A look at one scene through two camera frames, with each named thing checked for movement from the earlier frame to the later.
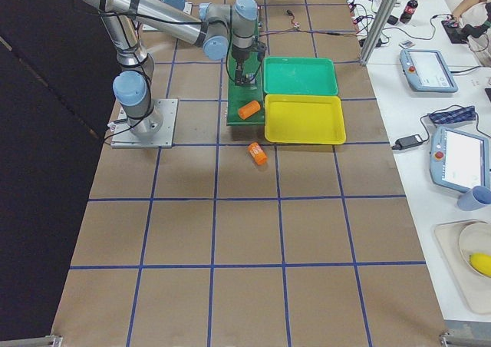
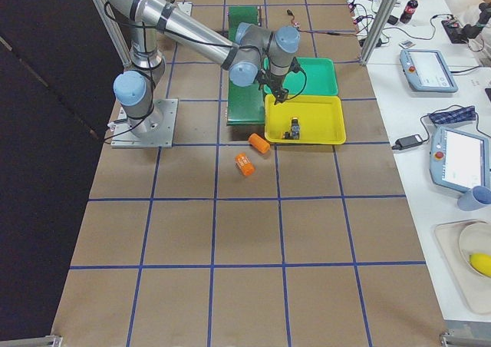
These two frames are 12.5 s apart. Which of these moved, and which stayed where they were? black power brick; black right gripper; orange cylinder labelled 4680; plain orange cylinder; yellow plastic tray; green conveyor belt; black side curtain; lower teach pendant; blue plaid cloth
Moved: black right gripper; orange cylinder labelled 4680; plain orange cylinder
Stayed: blue plaid cloth; black power brick; black side curtain; yellow plastic tray; green conveyor belt; lower teach pendant
